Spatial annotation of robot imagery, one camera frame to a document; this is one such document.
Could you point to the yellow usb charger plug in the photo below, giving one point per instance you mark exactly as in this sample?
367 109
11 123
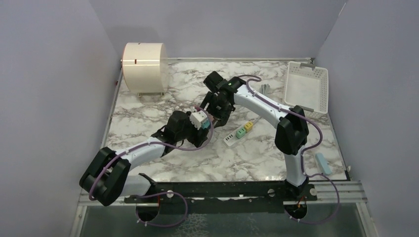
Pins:
248 126

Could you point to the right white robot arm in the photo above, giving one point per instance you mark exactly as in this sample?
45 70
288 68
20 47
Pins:
290 123

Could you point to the teal usb charger plug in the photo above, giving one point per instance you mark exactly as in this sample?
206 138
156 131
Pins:
205 124

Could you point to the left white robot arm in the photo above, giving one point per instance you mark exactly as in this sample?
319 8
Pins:
105 179

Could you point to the cream cylindrical drum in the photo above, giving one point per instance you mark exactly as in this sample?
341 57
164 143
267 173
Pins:
145 67

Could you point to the green usb charger plug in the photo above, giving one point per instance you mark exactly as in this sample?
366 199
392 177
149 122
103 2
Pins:
240 133

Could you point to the white power strip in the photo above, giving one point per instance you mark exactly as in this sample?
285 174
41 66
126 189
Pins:
230 140

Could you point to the black mounting rail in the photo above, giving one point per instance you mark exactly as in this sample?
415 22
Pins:
221 197

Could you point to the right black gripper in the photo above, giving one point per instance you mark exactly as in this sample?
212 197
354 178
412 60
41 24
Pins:
224 115

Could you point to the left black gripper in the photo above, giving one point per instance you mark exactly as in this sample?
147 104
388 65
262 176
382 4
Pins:
195 139

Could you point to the white plastic basket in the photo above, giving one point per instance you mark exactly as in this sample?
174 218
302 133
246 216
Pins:
307 86

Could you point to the light blue block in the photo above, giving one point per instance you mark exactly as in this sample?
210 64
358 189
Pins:
322 164

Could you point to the black power strip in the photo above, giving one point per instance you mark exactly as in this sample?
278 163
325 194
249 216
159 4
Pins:
209 133

